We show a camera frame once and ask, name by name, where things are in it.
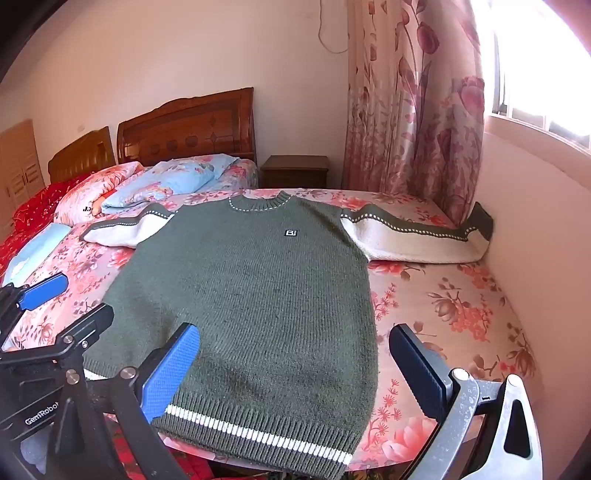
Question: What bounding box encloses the red floral blanket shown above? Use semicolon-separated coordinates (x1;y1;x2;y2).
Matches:
106;411;218;480

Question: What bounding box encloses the wooden nightstand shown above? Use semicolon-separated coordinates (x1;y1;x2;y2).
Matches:
260;155;330;190

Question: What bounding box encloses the pink floral pillow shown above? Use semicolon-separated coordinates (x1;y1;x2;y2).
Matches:
54;161;145;226

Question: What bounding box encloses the large carved wooden headboard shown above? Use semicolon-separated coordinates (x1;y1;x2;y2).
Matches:
116;87;257;168

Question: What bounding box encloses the pink floral bed sheet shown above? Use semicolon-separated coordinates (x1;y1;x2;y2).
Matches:
0;159;550;472

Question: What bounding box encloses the green knit sweater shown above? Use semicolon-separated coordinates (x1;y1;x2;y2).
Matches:
79;191;495;480

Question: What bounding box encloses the light blue pillow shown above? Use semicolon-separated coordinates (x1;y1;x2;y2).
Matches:
2;224;72;287
100;154;241;215

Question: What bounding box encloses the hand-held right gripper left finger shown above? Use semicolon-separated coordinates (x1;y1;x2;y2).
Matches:
107;322;202;480

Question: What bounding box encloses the window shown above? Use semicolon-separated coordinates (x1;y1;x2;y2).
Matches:
471;0;591;148

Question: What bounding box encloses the pink floral curtain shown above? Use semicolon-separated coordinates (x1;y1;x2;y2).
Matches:
344;0;485;227

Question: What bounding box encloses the thin wall cable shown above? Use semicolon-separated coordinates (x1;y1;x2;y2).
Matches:
318;0;349;54

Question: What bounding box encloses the small wooden headboard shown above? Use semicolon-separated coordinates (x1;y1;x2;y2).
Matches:
47;126;117;184

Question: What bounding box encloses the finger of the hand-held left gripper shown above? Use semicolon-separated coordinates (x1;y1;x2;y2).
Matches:
0;303;115;365
0;272;70;347

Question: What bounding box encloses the beige wardrobe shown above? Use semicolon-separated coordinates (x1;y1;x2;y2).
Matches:
0;119;47;241

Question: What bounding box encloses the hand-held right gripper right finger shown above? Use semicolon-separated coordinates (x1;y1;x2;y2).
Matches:
389;323;544;480

